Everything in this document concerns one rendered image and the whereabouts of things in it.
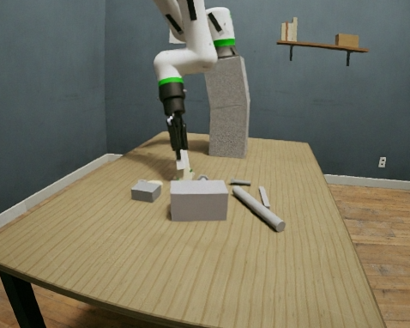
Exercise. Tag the grey flat bar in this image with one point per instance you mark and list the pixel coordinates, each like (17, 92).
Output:
(264, 197)

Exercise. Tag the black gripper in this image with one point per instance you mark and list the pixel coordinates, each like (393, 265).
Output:
(177, 130)

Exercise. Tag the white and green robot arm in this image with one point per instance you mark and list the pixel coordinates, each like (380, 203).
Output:
(201, 51)

